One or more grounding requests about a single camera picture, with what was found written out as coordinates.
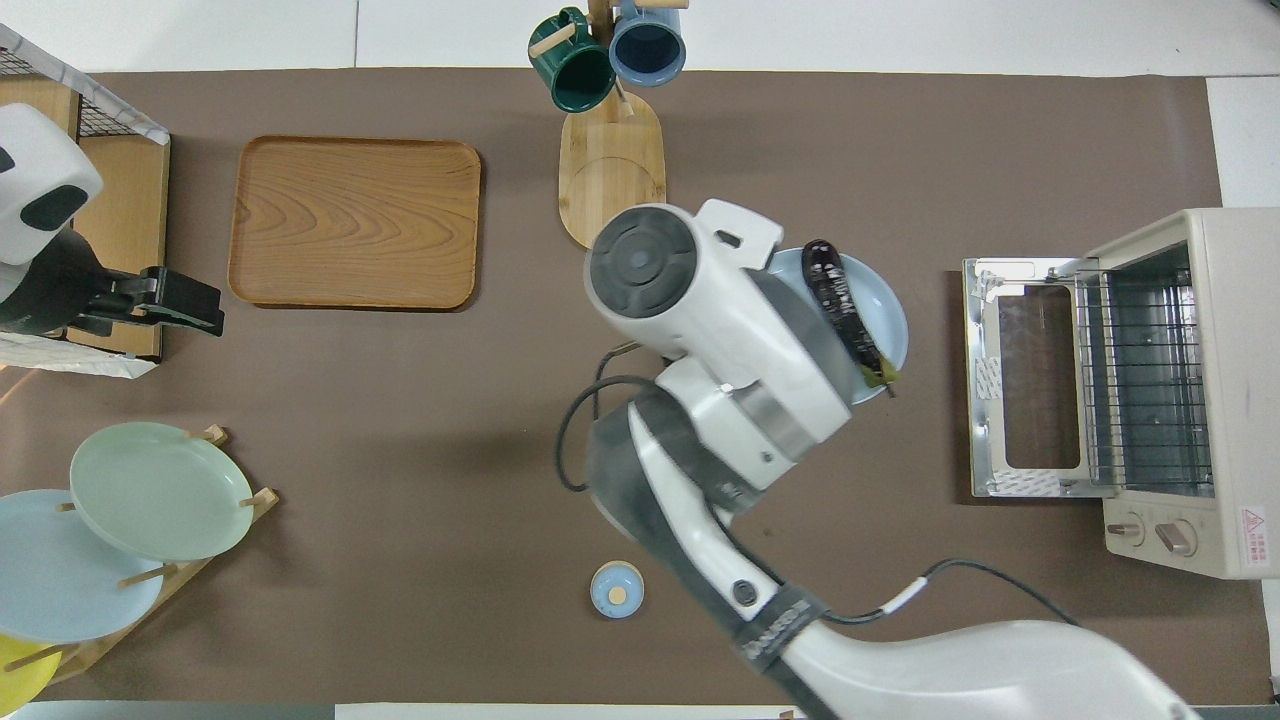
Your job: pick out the yellow plate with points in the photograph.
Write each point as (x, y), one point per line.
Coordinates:
(20, 680)

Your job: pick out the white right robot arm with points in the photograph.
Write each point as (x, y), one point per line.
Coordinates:
(720, 330)

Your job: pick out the white crumpled cloth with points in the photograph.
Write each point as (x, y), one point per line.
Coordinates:
(80, 362)

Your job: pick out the light blue racked plate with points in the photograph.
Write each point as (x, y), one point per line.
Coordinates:
(50, 590)

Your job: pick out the dark green mug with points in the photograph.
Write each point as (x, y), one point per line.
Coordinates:
(572, 75)

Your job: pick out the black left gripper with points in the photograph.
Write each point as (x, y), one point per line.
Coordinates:
(60, 295)

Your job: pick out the cream toaster oven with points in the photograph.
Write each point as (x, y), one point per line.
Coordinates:
(1240, 380)

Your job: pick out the wooden plate rack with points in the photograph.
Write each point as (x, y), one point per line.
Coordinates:
(190, 575)

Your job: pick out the silver oven knob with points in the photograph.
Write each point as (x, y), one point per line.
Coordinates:
(1175, 538)
(1125, 527)

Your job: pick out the blue mug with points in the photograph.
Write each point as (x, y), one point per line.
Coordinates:
(648, 45)

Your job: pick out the purple eggplant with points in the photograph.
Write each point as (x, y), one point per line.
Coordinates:
(840, 300)

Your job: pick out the pale green plate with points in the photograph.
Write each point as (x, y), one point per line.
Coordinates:
(160, 490)

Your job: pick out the wooden mug tree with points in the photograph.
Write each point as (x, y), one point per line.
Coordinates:
(612, 170)

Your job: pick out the brown table mat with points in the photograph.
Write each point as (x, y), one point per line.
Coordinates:
(400, 450)

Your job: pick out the wooden tray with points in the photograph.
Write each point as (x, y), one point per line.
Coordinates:
(350, 220)

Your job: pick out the white patterned cloth strip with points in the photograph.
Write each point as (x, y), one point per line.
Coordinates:
(110, 105)

